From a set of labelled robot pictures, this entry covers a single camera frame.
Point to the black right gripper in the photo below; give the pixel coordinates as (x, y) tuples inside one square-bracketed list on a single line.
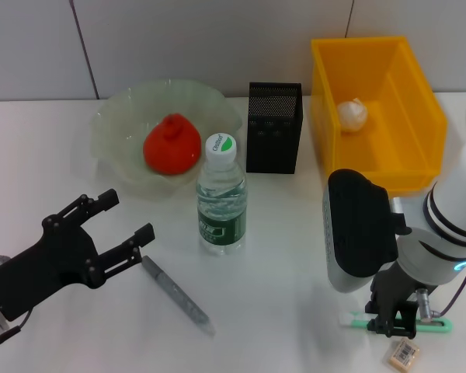
[(392, 289)]

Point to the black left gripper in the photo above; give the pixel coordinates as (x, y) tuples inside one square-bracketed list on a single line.
[(50, 264)]

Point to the beige eraser with barcode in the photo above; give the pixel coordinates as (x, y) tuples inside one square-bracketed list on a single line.
[(403, 351)]

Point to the mint green utility knife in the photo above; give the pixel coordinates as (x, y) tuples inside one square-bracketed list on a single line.
[(435, 327)]

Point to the red round fruit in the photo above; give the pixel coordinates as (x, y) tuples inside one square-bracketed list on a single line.
[(174, 143)]

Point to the clear water bottle green label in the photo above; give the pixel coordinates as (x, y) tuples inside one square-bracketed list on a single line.
[(221, 206)]

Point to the white paper ball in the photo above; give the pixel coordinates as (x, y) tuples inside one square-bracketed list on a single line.
[(352, 116)]

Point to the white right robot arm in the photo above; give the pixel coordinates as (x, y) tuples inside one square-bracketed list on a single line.
[(450, 217)]

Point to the grey marker pen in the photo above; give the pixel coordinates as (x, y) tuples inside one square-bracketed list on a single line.
[(174, 293)]

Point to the translucent wavy glass fruit plate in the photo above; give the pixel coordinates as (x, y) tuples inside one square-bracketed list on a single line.
[(120, 116)]

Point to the black mesh pen holder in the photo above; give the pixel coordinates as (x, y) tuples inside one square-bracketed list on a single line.
[(273, 132)]

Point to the yellow plastic storage bin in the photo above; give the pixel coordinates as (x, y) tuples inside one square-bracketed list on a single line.
[(400, 136)]

